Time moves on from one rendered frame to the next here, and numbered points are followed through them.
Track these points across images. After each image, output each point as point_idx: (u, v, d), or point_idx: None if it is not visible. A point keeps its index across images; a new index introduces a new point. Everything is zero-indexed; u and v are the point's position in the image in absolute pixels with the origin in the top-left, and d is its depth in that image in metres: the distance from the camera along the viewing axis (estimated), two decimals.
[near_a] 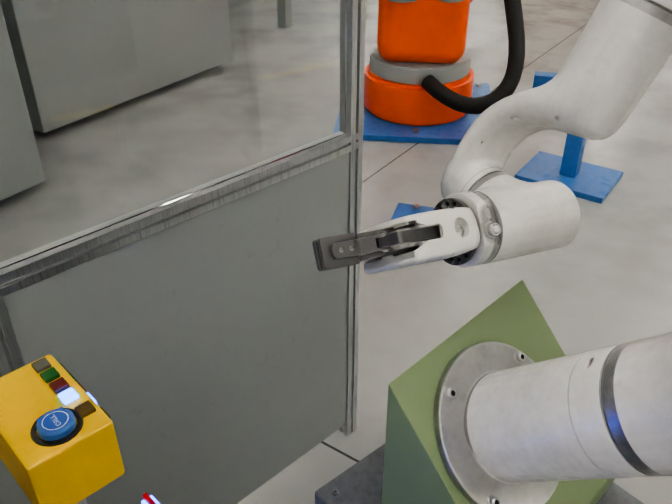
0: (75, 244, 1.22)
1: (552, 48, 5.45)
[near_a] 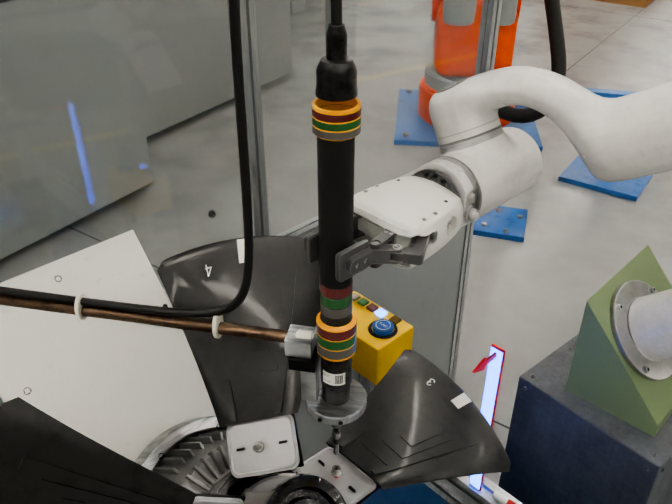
0: (312, 227, 1.75)
1: (579, 60, 5.99)
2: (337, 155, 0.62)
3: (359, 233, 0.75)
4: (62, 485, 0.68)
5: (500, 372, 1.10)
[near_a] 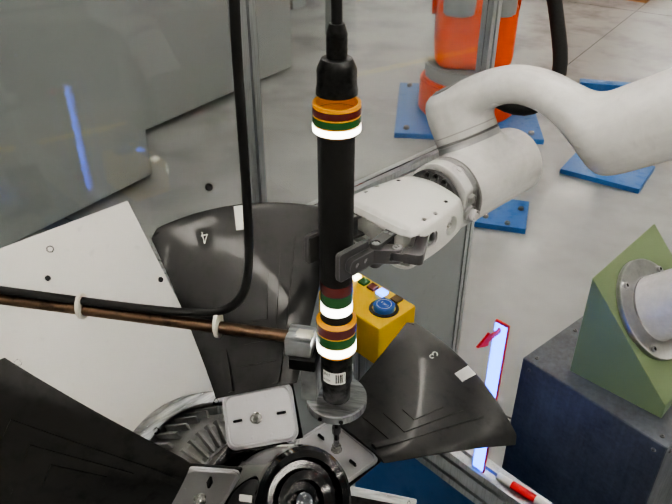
0: None
1: (580, 54, 5.96)
2: (338, 154, 0.62)
3: (359, 233, 0.75)
4: (51, 451, 0.65)
5: (504, 348, 1.07)
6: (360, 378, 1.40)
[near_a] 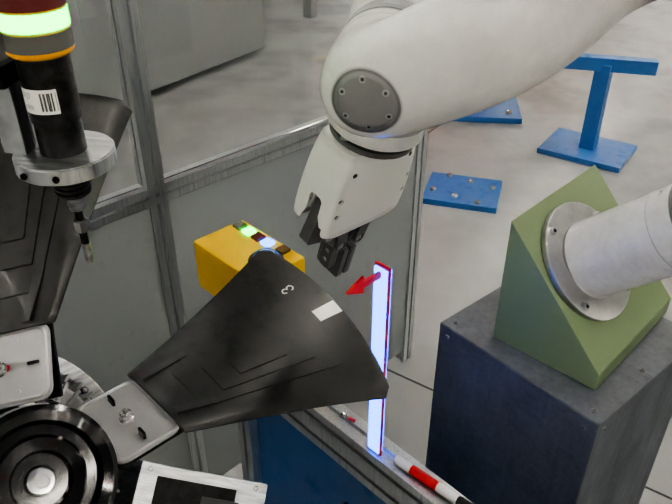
0: (219, 162, 1.51)
1: None
2: None
3: None
4: None
5: (387, 298, 0.86)
6: None
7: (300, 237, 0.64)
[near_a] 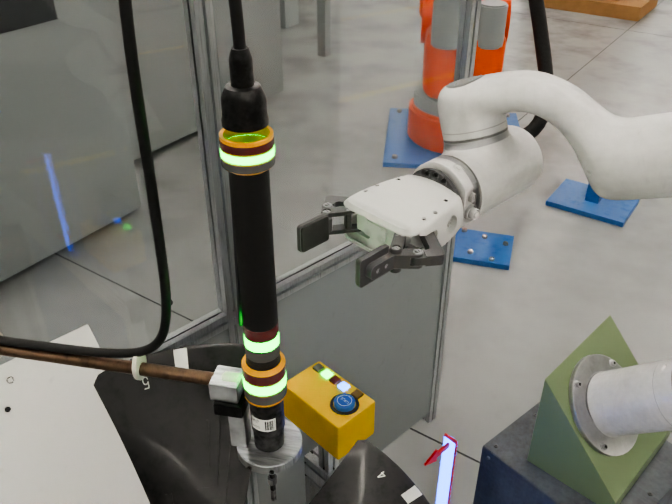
0: (284, 284, 1.76)
1: (570, 77, 6.00)
2: (249, 189, 0.56)
3: (354, 228, 0.75)
4: (219, 414, 0.87)
5: (453, 461, 1.11)
6: (324, 464, 1.44)
7: (328, 202, 0.79)
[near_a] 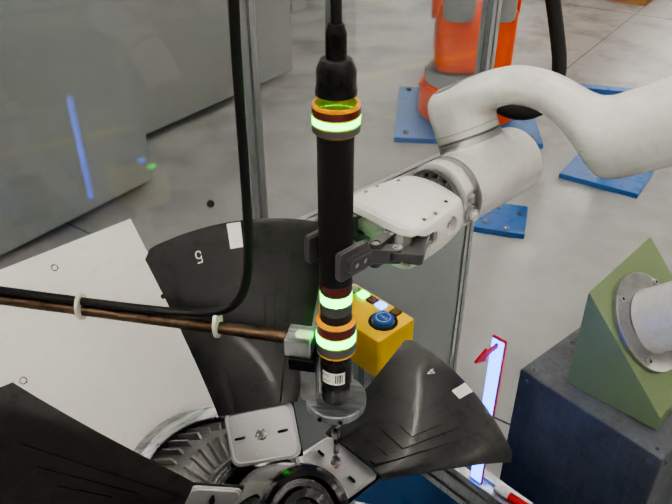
0: (312, 220, 1.74)
1: (579, 58, 5.98)
2: (337, 154, 0.62)
3: (359, 233, 0.75)
4: (275, 288, 0.85)
5: (501, 363, 1.09)
6: None
7: None
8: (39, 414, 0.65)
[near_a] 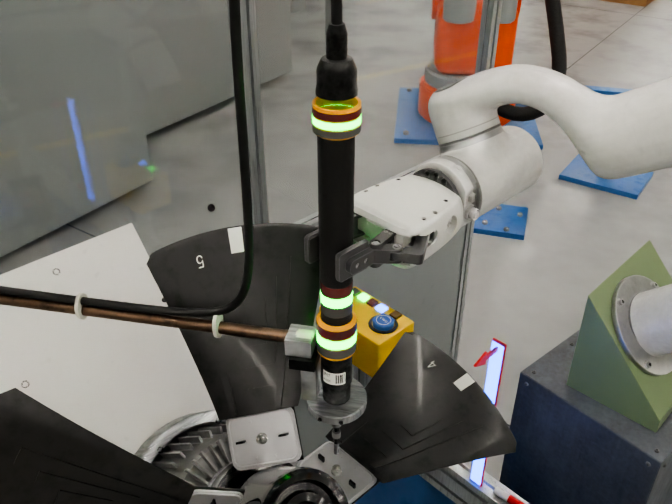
0: (312, 223, 1.74)
1: (579, 59, 5.98)
2: (337, 154, 0.62)
3: (359, 233, 0.75)
4: (276, 292, 0.85)
5: (501, 367, 1.09)
6: None
7: None
8: (42, 419, 0.66)
